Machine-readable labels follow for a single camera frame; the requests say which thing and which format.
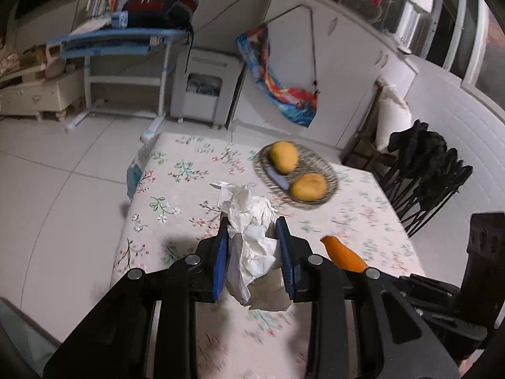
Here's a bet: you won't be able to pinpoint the white tissue paper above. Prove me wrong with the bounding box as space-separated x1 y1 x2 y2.
211 181 291 311

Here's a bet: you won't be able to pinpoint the yellow mango right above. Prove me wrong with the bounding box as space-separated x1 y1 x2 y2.
289 173 328 202

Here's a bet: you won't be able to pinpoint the yellow mango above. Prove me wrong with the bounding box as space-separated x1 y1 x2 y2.
289 173 328 202
269 141 299 175

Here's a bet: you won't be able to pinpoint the floral white tablecloth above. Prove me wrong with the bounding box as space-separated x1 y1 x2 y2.
112 133 422 378

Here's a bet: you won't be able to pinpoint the woven fruit plate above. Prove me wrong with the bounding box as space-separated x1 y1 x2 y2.
252 143 339 210

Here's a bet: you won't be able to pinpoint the yellow mango left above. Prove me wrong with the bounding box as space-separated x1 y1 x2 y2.
269 141 299 175

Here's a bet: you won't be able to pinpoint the wooden chair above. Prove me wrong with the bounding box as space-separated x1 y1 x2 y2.
342 77 396 171

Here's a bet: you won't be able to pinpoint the colourful tote bag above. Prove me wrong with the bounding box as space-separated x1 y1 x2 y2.
235 24 319 128

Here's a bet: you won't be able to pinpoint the black folding chairs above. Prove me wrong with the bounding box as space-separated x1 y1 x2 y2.
380 120 473 237

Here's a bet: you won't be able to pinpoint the white cushion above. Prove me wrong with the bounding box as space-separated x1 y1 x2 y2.
375 85 413 153

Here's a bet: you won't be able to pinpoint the white air purifier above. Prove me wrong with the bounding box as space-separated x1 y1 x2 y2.
169 47 242 128

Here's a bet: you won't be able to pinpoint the blue study desk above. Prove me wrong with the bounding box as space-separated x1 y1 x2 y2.
46 28 192 144

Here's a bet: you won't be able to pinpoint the cream tv cabinet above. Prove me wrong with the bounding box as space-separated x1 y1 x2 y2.
1 63 84 122

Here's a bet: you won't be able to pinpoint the dark striped backpack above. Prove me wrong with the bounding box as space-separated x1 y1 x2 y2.
122 0 201 32

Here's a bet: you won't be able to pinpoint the white wall cabinet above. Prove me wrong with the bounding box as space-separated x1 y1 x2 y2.
231 0 418 151

